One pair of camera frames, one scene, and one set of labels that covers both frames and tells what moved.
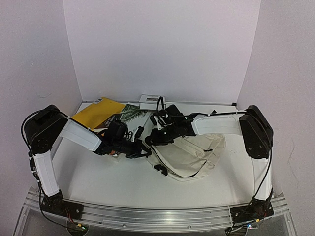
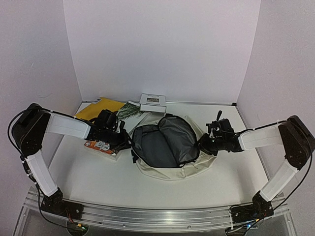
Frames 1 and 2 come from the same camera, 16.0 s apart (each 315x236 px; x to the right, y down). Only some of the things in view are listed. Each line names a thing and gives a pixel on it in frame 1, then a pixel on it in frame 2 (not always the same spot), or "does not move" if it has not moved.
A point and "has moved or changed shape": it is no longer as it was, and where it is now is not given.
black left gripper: [136, 152] → [123, 141]
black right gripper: [157, 138] → [203, 144]
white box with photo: [150, 102] does not move
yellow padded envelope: [101, 110] does not move
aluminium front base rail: [124, 217] does not move
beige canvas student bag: [188, 158] has moved or changed shape
